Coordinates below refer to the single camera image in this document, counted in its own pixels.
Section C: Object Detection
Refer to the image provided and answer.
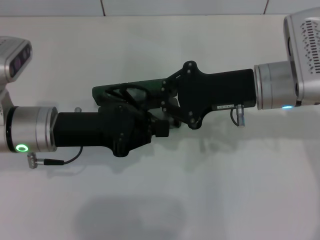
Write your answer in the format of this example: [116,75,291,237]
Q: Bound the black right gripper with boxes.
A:
[160,60,258,130]

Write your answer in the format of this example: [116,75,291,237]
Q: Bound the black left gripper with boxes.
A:
[53,103,170,158]

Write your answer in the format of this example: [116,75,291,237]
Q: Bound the black glasses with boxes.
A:
[104,84,151,108]

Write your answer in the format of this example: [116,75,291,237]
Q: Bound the green glasses case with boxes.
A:
[91,76,181,131]

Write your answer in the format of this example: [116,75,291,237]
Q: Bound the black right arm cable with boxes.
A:
[229,104,248,129]

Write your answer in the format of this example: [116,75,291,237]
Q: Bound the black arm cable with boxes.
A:
[26,146,84,170]
[229,104,248,129]

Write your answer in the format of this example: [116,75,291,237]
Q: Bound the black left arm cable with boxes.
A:
[26,146,84,170]

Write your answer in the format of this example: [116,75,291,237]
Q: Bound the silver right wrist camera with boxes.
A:
[283,6,320,101]

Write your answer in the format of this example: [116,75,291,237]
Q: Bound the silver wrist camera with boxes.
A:
[0,36,33,84]
[283,6,320,101]

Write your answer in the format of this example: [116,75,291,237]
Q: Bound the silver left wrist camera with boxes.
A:
[0,36,33,84]

